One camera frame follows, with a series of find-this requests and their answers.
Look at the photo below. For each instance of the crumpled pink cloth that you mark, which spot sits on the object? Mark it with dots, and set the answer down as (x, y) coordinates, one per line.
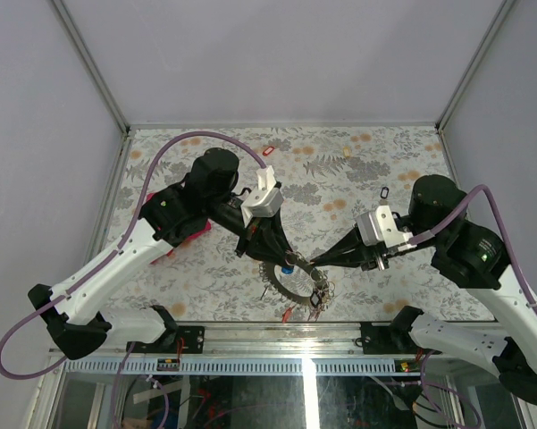
(184, 240)

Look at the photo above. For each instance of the black tag with key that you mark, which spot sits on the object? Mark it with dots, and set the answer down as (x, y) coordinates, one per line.
(384, 193)

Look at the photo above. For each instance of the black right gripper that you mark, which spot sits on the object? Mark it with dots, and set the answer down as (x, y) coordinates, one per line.
(348, 250)

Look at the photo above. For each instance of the large metal keyring with keys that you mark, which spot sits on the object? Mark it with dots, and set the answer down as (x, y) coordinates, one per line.
(300, 285)

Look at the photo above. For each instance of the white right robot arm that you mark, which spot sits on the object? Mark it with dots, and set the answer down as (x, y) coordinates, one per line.
(474, 258)

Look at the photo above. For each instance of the red key tag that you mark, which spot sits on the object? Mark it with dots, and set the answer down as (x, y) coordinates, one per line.
(268, 150)

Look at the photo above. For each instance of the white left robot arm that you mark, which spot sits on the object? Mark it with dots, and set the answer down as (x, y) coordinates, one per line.
(75, 311)

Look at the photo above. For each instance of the aluminium front rail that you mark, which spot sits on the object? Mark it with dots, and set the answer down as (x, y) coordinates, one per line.
(267, 349)

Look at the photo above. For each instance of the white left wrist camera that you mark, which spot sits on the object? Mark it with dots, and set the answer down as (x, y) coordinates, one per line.
(265, 200)

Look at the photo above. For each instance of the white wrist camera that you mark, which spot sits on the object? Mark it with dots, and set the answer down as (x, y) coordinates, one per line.
(378, 226)
(265, 200)

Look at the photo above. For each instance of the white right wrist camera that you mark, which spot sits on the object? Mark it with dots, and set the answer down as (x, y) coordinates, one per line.
(378, 226)

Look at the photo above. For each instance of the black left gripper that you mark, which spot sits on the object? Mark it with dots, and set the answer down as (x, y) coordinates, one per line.
(267, 239)

